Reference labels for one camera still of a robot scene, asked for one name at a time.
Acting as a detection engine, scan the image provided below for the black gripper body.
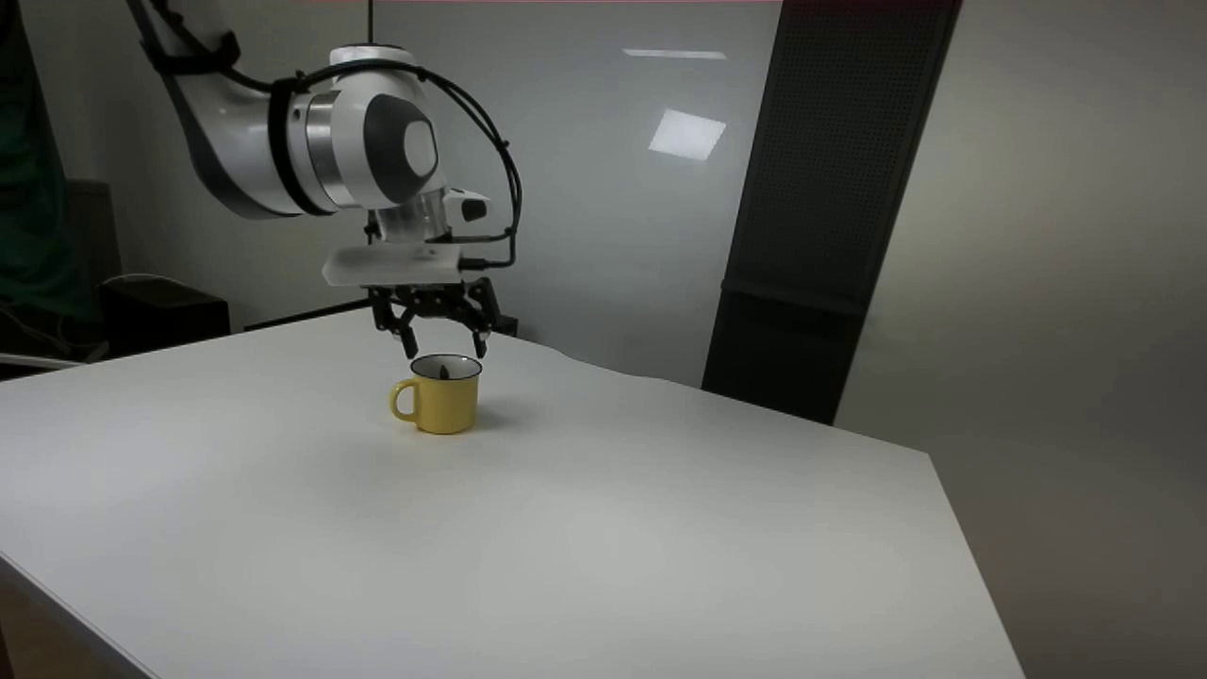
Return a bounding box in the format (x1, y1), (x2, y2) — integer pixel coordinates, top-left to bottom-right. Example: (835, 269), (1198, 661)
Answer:
(368, 280), (500, 323)

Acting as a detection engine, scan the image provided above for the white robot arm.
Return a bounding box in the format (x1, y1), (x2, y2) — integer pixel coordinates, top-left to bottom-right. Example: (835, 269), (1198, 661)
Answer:
(123, 0), (523, 357)

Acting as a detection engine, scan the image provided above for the yellow enamel mug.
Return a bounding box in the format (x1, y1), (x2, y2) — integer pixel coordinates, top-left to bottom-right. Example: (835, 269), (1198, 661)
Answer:
(387, 356), (483, 432)

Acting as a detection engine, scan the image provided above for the dark vertical pillar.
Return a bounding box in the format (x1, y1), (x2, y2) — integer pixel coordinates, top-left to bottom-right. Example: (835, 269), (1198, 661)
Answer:
(702, 0), (963, 423)

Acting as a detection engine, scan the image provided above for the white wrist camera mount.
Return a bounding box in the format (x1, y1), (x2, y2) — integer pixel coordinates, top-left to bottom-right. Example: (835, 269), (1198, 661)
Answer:
(324, 187), (489, 285)

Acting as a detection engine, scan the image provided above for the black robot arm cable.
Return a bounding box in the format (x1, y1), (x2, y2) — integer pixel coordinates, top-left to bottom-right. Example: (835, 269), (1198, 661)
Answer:
(268, 54), (523, 275)

